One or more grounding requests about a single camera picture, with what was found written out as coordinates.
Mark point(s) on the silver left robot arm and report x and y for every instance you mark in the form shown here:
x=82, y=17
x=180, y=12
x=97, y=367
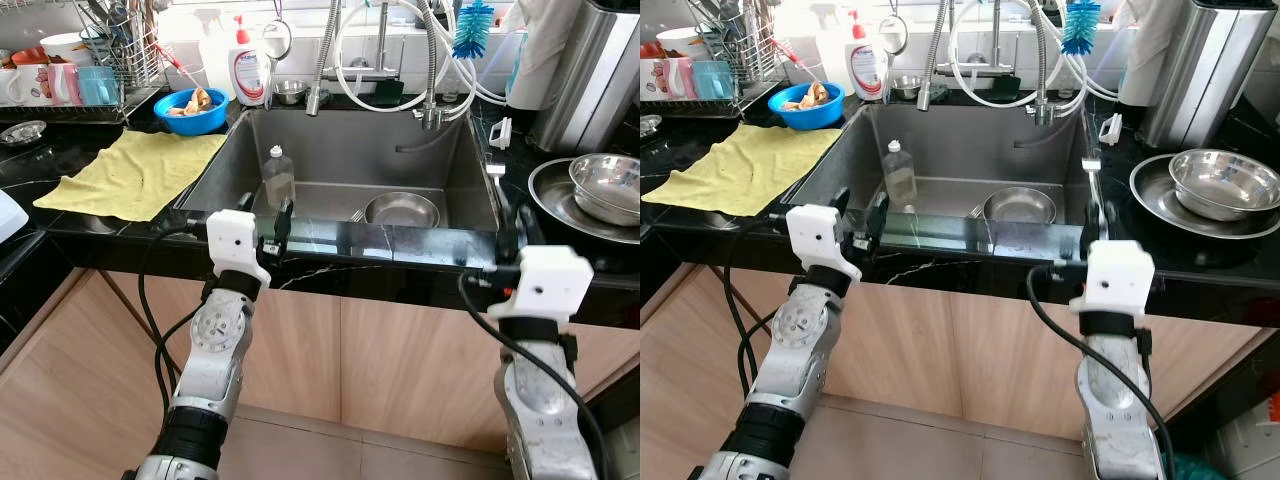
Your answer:
x=800, y=330
x=215, y=340

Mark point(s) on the clear plastic bottle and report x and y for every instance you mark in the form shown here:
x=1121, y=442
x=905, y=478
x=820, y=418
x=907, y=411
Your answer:
x=279, y=185
x=900, y=180

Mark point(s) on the round steel tray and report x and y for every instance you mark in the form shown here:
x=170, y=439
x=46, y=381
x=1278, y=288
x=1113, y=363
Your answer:
x=1150, y=200
x=550, y=200

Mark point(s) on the small steel bowl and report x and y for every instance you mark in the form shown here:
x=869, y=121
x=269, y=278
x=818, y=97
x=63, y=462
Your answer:
x=1020, y=207
x=402, y=212

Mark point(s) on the steel cutlery piece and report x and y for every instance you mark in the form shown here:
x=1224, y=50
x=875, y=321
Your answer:
x=358, y=215
x=977, y=211

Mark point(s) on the white plastic clip holder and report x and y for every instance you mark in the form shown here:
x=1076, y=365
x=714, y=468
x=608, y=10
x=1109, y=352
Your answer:
x=1110, y=128
x=501, y=133

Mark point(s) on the blue plastic bowl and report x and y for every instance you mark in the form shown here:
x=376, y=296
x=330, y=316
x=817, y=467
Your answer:
x=195, y=122
x=808, y=117

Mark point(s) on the stainless steel sink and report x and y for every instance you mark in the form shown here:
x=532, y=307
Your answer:
x=960, y=145
x=350, y=150

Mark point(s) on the large steel bowl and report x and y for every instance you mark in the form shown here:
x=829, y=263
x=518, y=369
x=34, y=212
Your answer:
x=1225, y=180
x=610, y=185

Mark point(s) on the yellow dish cloth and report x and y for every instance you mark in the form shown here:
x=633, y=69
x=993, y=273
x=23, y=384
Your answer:
x=745, y=165
x=130, y=170

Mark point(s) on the brown food scraps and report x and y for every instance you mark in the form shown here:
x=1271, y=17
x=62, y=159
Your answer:
x=808, y=97
x=190, y=102

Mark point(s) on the small steel cup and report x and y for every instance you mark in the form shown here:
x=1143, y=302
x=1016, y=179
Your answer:
x=906, y=88
x=290, y=93

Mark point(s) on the white red soap pump bottle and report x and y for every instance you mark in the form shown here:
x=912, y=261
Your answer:
x=866, y=65
x=250, y=70

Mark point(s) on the wooden base cabinet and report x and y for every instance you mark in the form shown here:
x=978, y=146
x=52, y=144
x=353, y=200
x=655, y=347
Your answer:
x=960, y=350
x=400, y=360

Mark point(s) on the thin red brush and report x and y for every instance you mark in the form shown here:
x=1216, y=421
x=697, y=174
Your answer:
x=797, y=58
x=175, y=62

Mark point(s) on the white spray bottle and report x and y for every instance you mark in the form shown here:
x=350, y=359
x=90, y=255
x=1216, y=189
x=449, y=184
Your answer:
x=830, y=50
x=213, y=55

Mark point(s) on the dark green sponge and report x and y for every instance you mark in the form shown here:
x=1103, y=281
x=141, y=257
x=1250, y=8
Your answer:
x=1005, y=88
x=390, y=93

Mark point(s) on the small steel dish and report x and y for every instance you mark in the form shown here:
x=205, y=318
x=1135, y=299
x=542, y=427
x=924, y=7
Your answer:
x=648, y=125
x=22, y=133

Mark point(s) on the flexible steel faucet spout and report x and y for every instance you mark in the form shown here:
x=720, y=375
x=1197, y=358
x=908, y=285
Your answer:
x=935, y=55
x=322, y=60

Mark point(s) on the stainless steel bin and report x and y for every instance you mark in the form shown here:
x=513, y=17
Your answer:
x=1205, y=75
x=590, y=80

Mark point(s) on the round hanging strainer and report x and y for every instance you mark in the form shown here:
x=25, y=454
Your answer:
x=277, y=40
x=894, y=35

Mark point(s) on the white hanging towel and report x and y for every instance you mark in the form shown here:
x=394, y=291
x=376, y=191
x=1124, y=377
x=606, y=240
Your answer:
x=545, y=50
x=1150, y=50

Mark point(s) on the flexible steel pipe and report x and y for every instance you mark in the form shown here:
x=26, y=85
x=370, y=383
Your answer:
x=1042, y=55
x=432, y=60

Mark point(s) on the steel dish rack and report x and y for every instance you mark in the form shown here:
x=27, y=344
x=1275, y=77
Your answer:
x=700, y=106
x=60, y=112

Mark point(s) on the light blue cup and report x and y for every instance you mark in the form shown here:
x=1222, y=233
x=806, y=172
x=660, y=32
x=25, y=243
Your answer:
x=715, y=82
x=100, y=87

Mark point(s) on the blue bottle brush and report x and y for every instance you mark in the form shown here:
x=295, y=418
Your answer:
x=1081, y=28
x=473, y=32

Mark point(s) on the white mug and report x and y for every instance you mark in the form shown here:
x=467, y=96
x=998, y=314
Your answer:
x=25, y=85
x=652, y=80

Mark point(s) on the pink cup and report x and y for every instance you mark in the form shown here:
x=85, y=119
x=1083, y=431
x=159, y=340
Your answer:
x=682, y=80
x=65, y=85

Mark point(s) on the white bowl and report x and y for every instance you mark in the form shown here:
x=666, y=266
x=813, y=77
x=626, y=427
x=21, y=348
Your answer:
x=68, y=47
x=682, y=41

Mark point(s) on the white appliance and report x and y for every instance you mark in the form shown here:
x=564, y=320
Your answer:
x=10, y=215

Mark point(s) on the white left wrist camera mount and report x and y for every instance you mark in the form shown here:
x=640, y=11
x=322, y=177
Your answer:
x=818, y=235
x=235, y=240

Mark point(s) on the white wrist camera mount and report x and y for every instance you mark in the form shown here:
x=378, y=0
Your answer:
x=818, y=235
x=545, y=280
x=1115, y=275
x=235, y=240

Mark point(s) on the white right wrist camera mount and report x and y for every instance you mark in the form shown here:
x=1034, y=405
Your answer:
x=545, y=280
x=1115, y=275

